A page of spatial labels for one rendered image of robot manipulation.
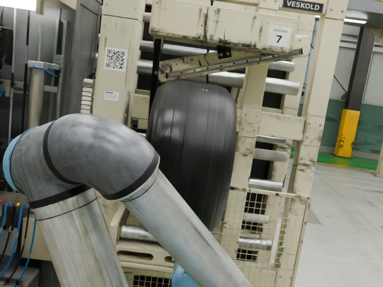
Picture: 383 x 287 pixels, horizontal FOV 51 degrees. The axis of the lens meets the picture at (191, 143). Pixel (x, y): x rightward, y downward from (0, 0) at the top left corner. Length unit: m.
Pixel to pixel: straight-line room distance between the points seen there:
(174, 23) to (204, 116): 0.54
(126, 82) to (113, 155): 0.86
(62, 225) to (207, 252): 0.26
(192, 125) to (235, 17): 0.60
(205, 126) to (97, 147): 0.72
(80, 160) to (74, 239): 0.15
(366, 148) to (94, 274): 11.01
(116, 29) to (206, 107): 0.42
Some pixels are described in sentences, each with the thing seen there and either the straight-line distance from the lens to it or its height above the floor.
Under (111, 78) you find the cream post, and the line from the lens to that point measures 1.48.
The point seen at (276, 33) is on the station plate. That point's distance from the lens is 1.76.
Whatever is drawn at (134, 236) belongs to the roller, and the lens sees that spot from 1.50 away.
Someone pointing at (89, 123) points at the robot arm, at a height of 1.40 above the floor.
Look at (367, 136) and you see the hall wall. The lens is 11.52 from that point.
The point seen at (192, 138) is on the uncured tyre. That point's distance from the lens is 1.29.
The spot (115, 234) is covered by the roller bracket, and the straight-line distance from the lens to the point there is 1.47.
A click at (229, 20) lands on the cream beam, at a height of 1.73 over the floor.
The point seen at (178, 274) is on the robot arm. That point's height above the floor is 1.04.
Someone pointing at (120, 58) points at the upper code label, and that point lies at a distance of 1.47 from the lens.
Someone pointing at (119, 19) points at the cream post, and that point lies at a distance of 1.48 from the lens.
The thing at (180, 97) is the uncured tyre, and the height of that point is 1.41.
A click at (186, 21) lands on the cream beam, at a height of 1.70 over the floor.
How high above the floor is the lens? 1.49
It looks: 10 degrees down
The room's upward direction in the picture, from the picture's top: 8 degrees clockwise
